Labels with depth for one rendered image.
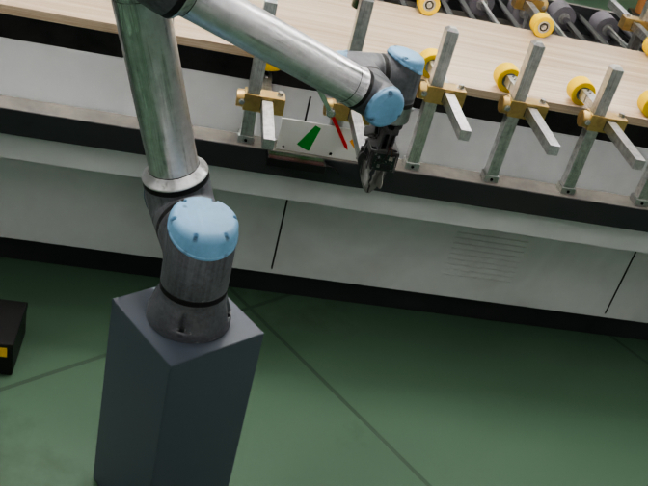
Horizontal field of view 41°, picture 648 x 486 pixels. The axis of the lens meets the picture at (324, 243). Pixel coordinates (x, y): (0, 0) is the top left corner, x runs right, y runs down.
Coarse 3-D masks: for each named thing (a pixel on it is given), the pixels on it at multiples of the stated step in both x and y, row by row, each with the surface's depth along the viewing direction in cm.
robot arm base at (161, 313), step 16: (160, 288) 191; (160, 304) 190; (176, 304) 188; (192, 304) 187; (208, 304) 189; (224, 304) 194; (160, 320) 190; (176, 320) 189; (192, 320) 189; (208, 320) 190; (224, 320) 194; (176, 336) 190; (192, 336) 190; (208, 336) 192
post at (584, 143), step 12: (612, 72) 248; (612, 84) 250; (600, 96) 253; (612, 96) 253; (600, 108) 254; (588, 132) 259; (576, 144) 264; (588, 144) 261; (576, 156) 263; (576, 168) 265; (564, 180) 268; (576, 180) 268
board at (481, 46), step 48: (0, 0) 248; (48, 0) 256; (96, 0) 264; (288, 0) 303; (336, 0) 314; (336, 48) 274; (384, 48) 284; (480, 48) 305; (576, 48) 329; (624, 48) 342; (480, 96) 273; (624, 96) 295
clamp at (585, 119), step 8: (584, 112) 256; (592, 112) 256; (608, 112) 259; (584, 120) 255; (592, 120) 255; (600, 120) 256; (608, 120) 256; (616, 120) 256; (624, 120) 257; (592, 128) 257; (600, 128) 257; (624, 128) 258
